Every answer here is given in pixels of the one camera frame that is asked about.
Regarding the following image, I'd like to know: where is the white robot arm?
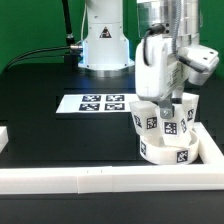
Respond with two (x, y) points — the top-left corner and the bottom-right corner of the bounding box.
(79, 0), (219, 119)

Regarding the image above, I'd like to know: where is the black cable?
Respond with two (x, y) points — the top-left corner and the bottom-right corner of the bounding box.
(3, 45), (84, 72)

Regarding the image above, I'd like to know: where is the white marker sheet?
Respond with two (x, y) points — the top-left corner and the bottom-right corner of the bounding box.
(56, 93), (138, 114)

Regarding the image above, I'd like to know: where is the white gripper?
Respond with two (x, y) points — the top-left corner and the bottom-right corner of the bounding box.
(135, 35), (219, 119)

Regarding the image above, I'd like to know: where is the white U-shaped fence wall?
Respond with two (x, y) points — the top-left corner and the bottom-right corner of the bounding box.
(0, 122), (224, 195)

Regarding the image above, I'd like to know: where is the black vertical pole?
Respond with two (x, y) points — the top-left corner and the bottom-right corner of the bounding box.
(62, 0), (75, 47)

